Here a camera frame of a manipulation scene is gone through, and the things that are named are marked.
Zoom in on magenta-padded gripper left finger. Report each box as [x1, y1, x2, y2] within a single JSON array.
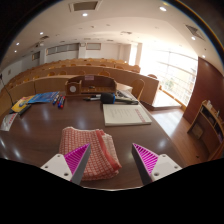
[[40, 143, 92, 186]]

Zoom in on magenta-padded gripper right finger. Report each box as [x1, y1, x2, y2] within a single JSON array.
[[131, 142, 183, 186]]

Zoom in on red white checkered towel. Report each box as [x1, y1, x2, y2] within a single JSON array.
[[58, 126, 123, 182]]

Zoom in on wooden shelf unit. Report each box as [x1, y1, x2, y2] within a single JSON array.
[[187, 99, 224, 161]]

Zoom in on red whiteboard marker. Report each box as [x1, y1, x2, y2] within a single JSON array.
[[59, 95, 67, 109]]

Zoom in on white paper notebook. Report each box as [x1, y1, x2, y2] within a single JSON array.
[[102, 103, 153, 127]]

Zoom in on black whiteboard eraser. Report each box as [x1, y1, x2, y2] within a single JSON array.
[[18, 104, 33, 117]]

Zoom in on white printed paper sheet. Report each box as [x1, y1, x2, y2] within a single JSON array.
[[0, 112, 19, 132]]

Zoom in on yellow booklet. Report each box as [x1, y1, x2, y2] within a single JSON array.
[[10, 95, 35, 114]]

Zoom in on black marker pen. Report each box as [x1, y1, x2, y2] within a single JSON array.
[[83, 94, 102, 102]]

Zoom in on wooden desk organizer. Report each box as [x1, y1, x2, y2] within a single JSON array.
[[65, 74, 118, 98]]

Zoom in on wooden chair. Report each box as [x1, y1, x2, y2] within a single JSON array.
[[130, 78, 146, 101]]

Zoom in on black handheld microphone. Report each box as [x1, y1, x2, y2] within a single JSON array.
[[100, 92, 139, 106]]

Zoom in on large bright window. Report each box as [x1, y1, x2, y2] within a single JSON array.
[[139, 46, 199, 106]]

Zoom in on rows of wooden lecture seats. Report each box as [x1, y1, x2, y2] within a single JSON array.
[[4, 58, 143, 89]]

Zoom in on round ceiling lights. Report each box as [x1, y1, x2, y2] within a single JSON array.
[[14, 4, 208, 59]]

